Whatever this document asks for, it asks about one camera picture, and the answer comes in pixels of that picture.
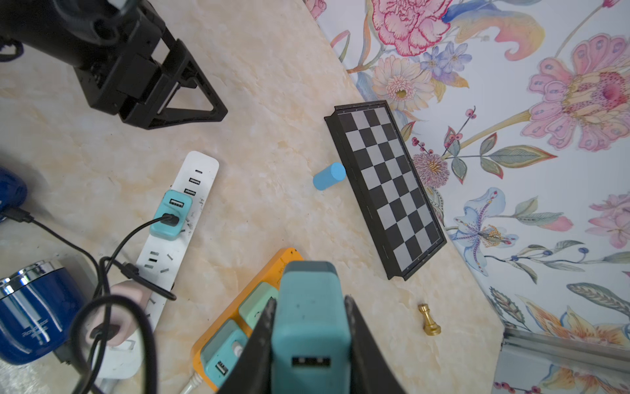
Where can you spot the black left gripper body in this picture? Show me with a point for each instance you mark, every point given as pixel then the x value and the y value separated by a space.
pixel 121 35

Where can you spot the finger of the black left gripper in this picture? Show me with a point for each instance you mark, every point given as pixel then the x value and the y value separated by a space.
pixel 172 92

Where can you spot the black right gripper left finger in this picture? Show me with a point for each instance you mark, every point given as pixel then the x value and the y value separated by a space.
pixel 252 373

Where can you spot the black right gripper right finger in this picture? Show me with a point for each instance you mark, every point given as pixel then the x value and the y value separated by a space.
pixel 370 372

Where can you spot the teal usb charger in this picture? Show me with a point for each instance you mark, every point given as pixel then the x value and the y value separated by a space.
pixel 310 337
pixel 171 214

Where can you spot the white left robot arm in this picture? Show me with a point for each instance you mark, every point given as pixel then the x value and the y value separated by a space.
pixel 55 28

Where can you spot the teal charger on orange strip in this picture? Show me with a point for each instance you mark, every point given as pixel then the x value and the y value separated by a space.
pixel 219 356

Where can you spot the green usb charger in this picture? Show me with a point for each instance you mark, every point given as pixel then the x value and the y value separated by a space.
pixel 253 306

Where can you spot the gold chess pawn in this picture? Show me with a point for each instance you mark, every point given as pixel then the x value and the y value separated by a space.
pixel 430 327

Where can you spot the white power strip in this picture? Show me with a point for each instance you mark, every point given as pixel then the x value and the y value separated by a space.
pixel 160 259

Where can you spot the orange power strip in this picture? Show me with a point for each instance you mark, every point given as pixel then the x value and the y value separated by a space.
pixel 271 273

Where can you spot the pink usb charger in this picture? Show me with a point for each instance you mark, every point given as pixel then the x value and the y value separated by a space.
pixel 122 324

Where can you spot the light blue cylinder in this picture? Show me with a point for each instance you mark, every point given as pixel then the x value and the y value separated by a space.
pixel 330 176

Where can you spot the black silver chessboard box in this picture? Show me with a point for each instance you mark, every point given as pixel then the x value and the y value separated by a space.
pixel 391 197

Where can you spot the aluminium frame post right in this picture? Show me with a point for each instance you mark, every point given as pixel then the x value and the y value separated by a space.
pixel 573 353

